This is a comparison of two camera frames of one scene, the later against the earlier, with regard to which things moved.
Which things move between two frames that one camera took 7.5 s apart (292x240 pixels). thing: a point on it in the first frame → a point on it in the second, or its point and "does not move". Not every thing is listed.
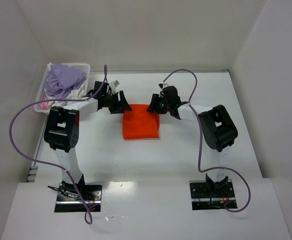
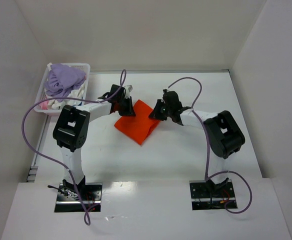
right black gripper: x=158 y=103 → x=158 y=110
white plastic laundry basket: x=62 y=81 does not move
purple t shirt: x=62 y=79 does not move
